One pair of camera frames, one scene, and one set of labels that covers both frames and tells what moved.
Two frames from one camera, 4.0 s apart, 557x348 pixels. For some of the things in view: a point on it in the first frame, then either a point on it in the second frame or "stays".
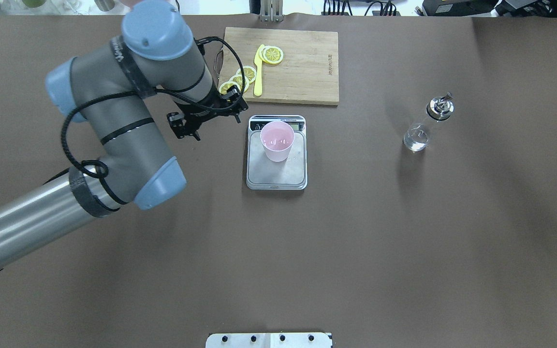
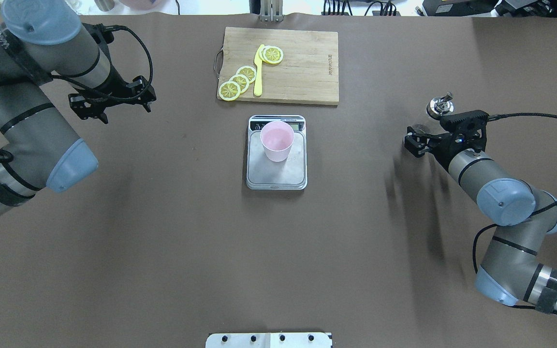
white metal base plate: x=269 y=340 stays
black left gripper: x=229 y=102 to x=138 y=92
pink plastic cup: x=277 y=137 stays
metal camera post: x=271 y=10 stays
